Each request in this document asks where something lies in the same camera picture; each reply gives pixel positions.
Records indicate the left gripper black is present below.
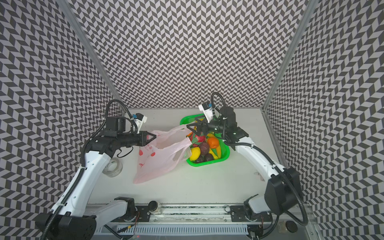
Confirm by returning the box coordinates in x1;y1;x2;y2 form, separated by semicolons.
117;130;157;148

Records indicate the pink fake dragon fruit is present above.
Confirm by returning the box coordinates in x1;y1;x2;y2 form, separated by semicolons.
188;133;206;144

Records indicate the dark purple fake passionfruit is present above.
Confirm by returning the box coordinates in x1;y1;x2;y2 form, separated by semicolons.
199;142;210;156

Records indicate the pink plastic bag peach print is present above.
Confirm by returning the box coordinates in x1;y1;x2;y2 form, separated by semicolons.
133;125;192;184

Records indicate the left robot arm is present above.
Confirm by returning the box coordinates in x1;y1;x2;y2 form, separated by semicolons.
35;113;156;240

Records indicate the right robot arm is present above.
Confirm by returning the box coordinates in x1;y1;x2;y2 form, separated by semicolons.
187;103;309;226

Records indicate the small orange fake tangerine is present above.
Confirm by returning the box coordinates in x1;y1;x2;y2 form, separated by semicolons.
207;137;220;149

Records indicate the small yellow fake banana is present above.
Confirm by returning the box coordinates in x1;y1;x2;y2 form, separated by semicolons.
209;144;222;160

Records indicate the dark fake plum right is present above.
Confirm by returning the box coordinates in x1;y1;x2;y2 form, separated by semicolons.
204;154;214;162

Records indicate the dark fake plum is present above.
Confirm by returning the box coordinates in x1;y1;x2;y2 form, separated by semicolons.
204;154;214;162
195;156;205;164

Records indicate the dark fake plum left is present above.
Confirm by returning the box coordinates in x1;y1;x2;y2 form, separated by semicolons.
195;156;205;164

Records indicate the green plastic basket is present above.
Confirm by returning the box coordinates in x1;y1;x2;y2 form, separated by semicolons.
187;132;230;167

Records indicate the clear tape roll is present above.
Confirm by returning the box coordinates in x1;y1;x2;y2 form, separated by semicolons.
102;159;123;178

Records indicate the black round cap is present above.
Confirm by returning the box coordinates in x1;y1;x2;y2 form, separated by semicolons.
285;221;298;233

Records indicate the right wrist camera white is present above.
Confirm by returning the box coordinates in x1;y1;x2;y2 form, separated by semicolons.
199;102;214;123

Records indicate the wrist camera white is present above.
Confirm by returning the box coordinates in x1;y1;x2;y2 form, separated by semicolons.
199;102;214;123
133;113;148;132

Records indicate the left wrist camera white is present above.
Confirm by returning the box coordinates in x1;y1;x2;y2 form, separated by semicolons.
133;113;148;132

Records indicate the black knob on rail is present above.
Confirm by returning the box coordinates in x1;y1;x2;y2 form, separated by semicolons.
148;201;161;214

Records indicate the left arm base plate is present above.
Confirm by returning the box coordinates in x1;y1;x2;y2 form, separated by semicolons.
115;197;150;223

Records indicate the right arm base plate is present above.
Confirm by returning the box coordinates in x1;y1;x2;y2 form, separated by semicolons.
225;205;273;223

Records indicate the aluminium front rail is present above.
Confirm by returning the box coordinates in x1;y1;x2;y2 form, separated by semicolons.
86;203;313;226

